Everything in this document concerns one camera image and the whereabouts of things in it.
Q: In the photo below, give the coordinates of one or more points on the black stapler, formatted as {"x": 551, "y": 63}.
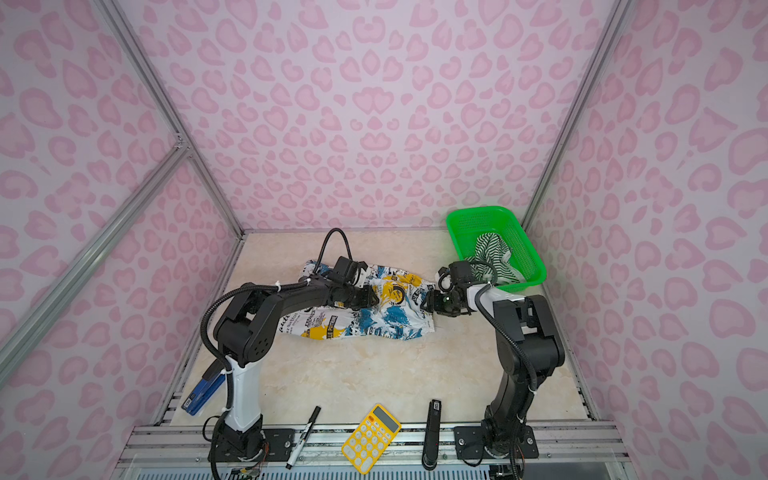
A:
{"x": 430, "y": 451}

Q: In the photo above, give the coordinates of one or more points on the green white striped garment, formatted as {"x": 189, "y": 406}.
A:
{"x": 491, "y": 261}

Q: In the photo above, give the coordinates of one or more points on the yellow calculator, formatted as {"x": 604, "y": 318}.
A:
{"x": 370, "y": 439}

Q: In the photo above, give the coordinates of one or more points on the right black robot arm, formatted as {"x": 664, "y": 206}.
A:
{"x": 529, "y": 349}

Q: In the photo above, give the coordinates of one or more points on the black marker pen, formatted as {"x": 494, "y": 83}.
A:
{"x": 297, "y": 449}

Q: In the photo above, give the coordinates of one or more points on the blue stapler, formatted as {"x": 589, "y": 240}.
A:
{"x": 210, "y": 382}

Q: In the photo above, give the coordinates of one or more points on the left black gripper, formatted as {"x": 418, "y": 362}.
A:
{"x": 367, "y": 299}

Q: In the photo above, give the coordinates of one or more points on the colourful printed white shirt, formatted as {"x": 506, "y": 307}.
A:
{"x": 398, "y": 315}

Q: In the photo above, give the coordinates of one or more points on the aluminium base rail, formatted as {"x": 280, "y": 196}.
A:
{"x": 549, "y": 450}

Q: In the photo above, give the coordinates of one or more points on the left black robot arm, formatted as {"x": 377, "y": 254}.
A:
{"x": 239, "y": 329}

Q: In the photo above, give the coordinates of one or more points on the green plastic basket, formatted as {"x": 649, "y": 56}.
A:
{"x": 465, "y": 226}

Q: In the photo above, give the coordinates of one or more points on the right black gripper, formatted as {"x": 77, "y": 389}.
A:
{"x": 434, "y": 305}

